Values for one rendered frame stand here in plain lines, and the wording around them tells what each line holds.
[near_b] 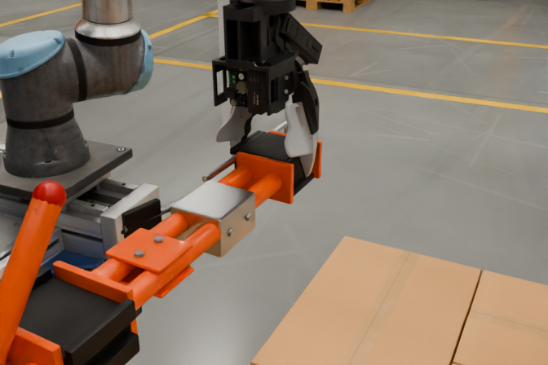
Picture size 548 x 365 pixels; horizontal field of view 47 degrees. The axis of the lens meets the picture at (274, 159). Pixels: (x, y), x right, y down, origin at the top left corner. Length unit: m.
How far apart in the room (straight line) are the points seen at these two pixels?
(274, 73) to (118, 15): 0.54
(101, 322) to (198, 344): 1.87
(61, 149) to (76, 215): 0.12
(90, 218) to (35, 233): 0.68
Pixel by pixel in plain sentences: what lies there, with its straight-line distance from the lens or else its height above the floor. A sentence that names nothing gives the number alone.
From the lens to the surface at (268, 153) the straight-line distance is 0.74.
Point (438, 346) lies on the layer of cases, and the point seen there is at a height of 0.54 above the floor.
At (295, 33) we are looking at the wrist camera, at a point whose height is 1.36.
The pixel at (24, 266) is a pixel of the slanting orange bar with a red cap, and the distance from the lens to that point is 0.48.
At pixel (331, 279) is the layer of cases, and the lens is 1.72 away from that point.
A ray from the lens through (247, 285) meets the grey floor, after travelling 2.62.
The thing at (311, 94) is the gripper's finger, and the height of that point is 1.30.
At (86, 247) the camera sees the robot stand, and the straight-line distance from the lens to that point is 1.19.
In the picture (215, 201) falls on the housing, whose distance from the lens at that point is 0.66.
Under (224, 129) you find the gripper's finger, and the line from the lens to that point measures 0.75.
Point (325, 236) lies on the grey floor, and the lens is 2.94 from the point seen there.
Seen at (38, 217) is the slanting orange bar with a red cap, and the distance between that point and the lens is 0.47.
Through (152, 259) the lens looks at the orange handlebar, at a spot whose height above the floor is 1.22.
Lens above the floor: 1.53
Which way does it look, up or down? 24 degrees down
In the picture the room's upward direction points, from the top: straight up
